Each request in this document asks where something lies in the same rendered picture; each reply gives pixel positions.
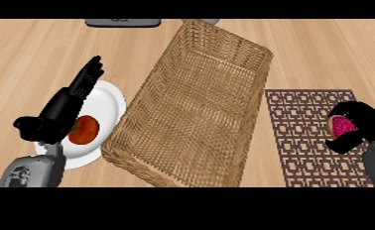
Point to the white plate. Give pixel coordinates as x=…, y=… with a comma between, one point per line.
x=105, y=105

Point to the wicker basket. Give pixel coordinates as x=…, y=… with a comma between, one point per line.
x=195, y=108

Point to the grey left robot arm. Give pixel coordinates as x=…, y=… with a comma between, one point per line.
x=33, y=171

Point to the brown patterned placemat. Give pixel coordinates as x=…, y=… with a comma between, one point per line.
x=312, y=141

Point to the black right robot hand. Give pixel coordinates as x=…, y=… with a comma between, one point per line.
x=354, y=111

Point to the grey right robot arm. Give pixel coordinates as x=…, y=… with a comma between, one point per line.
x=369, y=161

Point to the red tomato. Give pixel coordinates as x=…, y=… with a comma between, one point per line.
x=84, y=130

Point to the dark grey appliance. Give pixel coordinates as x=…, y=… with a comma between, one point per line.
x=121, y=22

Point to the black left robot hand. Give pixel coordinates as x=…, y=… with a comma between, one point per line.
x=56, y=111

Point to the pink frosted cupcake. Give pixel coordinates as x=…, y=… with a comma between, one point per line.
x=341, y=126

